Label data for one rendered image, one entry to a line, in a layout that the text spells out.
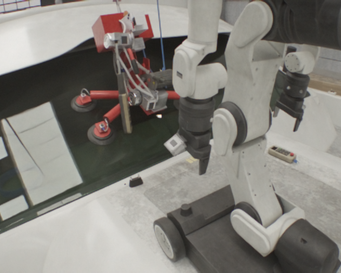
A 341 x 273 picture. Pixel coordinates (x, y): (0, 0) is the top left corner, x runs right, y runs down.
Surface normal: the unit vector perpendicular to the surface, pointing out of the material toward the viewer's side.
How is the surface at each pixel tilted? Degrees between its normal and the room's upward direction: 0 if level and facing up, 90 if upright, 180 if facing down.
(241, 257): 0
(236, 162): 90
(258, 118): 86
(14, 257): 53
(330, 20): 86
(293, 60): 90
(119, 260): 12
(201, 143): 101
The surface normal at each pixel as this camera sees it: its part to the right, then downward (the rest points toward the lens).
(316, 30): -0.77, 0.61
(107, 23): 0.54, 0.00
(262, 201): 0.30, -0.36
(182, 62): -0.87, 0.28
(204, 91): 0.50, 0.53
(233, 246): -0.07, -0.89
